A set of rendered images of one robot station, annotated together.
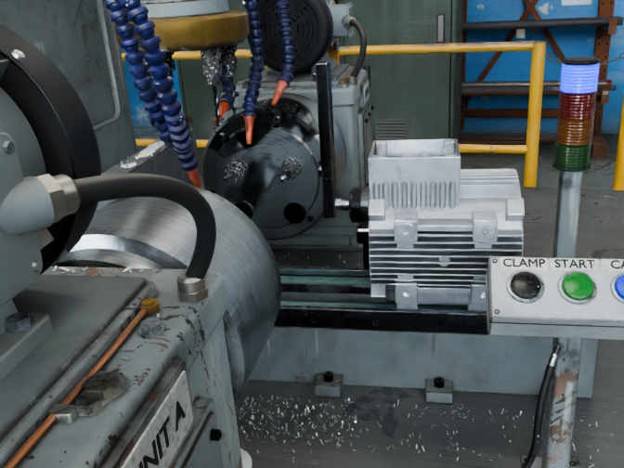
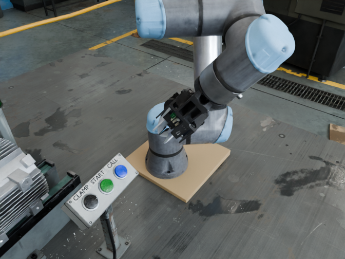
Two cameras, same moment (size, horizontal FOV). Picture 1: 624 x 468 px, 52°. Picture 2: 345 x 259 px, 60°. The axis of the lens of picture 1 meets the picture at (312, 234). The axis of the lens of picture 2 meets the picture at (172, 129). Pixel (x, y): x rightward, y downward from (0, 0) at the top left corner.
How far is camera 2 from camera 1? 0.37 m
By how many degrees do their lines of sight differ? 63
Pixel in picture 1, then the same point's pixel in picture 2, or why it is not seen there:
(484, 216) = (19, 176)
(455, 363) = (34, 241)
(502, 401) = (62, 236)
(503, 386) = (57, 229)
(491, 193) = (8, 160)
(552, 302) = (103, 199)
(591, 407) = not seen: hidden behind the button
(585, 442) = not seen: hidden behind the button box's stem
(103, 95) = not seen: outside the picture
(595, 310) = (118, 189)
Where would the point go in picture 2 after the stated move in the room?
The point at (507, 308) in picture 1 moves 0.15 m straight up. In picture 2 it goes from (92, 217) to (78, 164)
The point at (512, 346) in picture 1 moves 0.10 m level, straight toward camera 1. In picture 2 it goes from (53, 213) to (77, 233)
